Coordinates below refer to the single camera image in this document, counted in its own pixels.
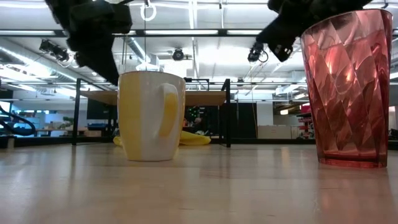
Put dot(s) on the dark device with green lights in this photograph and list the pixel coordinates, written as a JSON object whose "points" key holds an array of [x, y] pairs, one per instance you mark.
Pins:
{"points": [[193, 112]]}

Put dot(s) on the green potted plant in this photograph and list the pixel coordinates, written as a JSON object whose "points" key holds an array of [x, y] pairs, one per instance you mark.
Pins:
{"points": [[66, 122]]}

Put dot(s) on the black overhead track fixture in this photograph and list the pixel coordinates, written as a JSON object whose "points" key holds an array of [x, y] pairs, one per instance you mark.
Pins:
{"points": [[54, 49]]}

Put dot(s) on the red faceted plastic tumbler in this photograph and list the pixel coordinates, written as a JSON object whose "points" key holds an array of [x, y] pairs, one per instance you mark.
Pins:
{"points": [[345, 102]]}

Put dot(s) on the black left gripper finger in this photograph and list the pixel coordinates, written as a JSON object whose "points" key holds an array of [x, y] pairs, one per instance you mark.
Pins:
{"points": [[99, 59]]}

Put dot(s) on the blue bin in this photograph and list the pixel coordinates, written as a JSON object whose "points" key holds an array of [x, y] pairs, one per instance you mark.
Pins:
{"points": [[97, 126]]}

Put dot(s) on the yellow cloth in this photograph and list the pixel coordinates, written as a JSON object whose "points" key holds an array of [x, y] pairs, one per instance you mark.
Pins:
{"points": [[194, 139]]}

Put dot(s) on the white and yellow mug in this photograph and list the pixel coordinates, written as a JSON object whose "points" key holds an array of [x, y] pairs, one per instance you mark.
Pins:
{"points": [[146, 124]]}

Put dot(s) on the beige cabinet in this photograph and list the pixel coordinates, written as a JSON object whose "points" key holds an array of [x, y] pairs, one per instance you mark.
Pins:
{"points": [[273, 132]]}

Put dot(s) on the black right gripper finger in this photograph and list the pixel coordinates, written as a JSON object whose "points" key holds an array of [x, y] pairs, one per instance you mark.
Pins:
{"points": [[280, 31], [283, 49]]}

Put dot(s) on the red rack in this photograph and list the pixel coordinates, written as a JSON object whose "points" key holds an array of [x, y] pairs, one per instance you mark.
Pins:
{"points": [[306, 109]]}

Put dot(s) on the black panel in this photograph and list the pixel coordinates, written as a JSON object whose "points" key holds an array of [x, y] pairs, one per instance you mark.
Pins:
{"points": [[244, 121]]}

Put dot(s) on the black monitor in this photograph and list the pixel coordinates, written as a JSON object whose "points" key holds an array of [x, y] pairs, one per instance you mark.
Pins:
{"points": [[96, 109]]}

